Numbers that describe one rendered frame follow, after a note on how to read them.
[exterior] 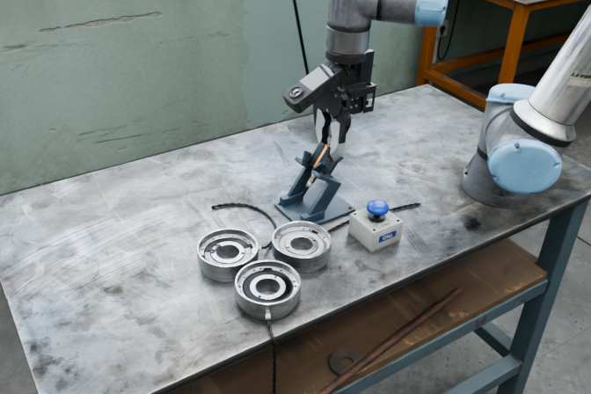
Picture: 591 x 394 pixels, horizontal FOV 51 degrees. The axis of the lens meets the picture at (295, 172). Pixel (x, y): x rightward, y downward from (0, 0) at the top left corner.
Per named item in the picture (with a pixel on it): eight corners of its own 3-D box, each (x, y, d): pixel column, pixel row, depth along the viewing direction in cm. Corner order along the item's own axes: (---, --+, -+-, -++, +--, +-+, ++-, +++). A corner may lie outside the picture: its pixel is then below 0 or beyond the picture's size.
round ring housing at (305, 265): (309, 284, 103) (310, 266, 101) (259, 260, 108) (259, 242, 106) (341, 252, 111) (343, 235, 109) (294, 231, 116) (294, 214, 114)
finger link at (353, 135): (363, 160, 117) (365, 114, 113) (339, 168, 114) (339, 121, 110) (353, 155, 119) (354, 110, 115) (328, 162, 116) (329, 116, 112)
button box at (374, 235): (371, 253, 111) (374, 231, 108) (347, 232, 116) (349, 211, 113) (404, 239, 115) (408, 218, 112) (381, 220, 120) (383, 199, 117)
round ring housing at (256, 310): (236, 278, 104) (236, 259, 102) (298, 278, 105) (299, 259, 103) (234, 324, 95) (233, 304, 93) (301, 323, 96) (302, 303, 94)
